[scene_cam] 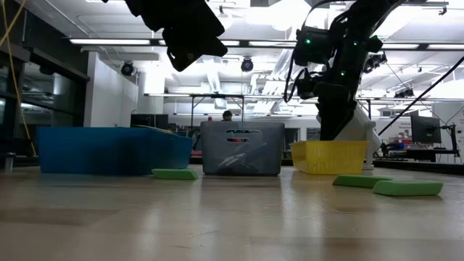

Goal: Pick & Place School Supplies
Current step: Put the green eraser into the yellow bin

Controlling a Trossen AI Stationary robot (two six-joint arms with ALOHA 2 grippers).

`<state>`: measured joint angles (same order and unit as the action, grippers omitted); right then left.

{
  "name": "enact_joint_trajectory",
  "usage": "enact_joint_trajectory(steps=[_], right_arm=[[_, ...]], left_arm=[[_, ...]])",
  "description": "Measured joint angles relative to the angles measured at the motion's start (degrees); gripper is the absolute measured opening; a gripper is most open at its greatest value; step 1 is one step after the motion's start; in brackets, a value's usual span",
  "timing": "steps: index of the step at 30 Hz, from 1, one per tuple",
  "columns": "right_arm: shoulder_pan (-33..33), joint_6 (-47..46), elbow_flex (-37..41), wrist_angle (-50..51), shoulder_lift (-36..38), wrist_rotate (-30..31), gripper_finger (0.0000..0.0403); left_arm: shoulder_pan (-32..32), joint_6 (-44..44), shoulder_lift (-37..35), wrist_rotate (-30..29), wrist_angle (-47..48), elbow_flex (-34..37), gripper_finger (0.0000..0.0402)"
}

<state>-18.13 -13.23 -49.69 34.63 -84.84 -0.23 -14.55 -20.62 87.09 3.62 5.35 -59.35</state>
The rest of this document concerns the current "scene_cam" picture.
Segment black desk frame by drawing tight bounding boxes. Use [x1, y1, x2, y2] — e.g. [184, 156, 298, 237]
[190, 93, 246, 125]

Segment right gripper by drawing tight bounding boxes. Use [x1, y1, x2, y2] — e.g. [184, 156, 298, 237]
[314, 81, 358, 141]

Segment silver metal cylinder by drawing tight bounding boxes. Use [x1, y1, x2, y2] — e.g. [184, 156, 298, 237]
[3, 152, 17, 174]

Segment yellow mesh plastic basket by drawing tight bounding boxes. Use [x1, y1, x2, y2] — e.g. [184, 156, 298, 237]
[289, 140, 370, 175]

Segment black computer monitor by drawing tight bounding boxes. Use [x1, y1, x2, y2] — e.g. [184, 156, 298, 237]
[410, 115, 461, 157]

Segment ceiling light strip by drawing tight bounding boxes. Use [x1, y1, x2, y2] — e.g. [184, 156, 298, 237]
[68, 38, 152, 46]

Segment teal plastic bin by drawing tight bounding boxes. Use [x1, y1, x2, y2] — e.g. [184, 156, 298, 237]
[36, 125, 193, 177]

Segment grey translucent plastic bin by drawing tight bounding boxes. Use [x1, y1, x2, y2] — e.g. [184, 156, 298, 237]
[199, 120, 286, 177]

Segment thin yellow cord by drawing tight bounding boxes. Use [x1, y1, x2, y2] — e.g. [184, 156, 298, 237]
[0, 0, 38, 157]

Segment black aluminium table frame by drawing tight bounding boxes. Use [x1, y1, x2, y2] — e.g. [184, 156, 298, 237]
[0, 56, 464, 177]

